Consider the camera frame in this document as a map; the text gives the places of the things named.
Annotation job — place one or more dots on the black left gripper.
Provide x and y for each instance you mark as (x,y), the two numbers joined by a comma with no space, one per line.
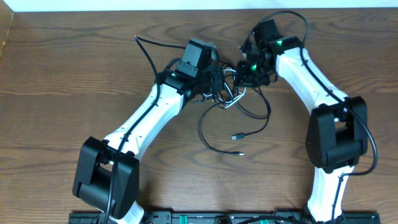
(217,73)

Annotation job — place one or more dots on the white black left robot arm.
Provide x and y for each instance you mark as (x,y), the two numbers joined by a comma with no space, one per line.
(107,173)

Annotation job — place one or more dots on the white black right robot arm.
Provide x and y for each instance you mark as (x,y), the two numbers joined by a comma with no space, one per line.
(335,138)

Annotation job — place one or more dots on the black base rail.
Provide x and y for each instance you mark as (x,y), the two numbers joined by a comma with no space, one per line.
(279,216)

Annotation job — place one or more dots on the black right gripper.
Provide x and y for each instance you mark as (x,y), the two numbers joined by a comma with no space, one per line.
(243,79)

